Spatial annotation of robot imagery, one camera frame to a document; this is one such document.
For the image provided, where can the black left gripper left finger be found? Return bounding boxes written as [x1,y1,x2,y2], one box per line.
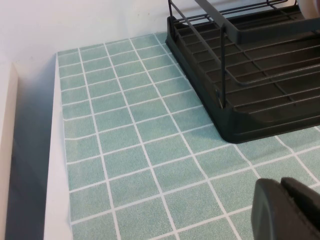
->
[251,178,320,240]

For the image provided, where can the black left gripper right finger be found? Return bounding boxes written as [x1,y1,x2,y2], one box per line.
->
[281,176,320,226]

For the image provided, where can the black dish drying rack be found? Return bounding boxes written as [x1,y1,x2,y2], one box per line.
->
[165,7,320,144]

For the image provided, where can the cream white plate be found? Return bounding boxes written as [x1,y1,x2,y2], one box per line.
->
[298,0,320,21]

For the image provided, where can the green checked tablecloth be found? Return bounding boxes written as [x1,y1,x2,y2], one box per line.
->
[56,32,320,240]

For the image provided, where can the beige board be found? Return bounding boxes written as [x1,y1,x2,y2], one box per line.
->
[0,61,20,240]

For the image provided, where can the black wire dish rack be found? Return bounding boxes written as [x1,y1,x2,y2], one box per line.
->
[167,0,320,111]

